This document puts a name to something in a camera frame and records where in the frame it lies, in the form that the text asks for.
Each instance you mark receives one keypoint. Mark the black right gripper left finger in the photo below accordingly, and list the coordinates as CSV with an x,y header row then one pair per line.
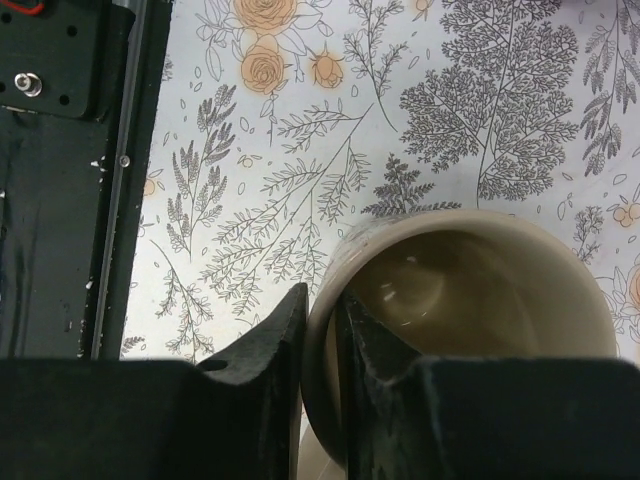
x,y
234,415

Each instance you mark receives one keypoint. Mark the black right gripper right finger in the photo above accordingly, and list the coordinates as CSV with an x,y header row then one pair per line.
x,y
405,415

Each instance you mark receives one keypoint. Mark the cream floral mug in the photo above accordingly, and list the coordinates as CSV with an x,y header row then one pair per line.
x,y
456,282

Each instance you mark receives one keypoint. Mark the floral table mat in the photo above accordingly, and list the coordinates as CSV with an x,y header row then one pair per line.
x,y
282,123

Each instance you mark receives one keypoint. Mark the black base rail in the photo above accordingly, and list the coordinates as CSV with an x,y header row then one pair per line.
x,y
80,82

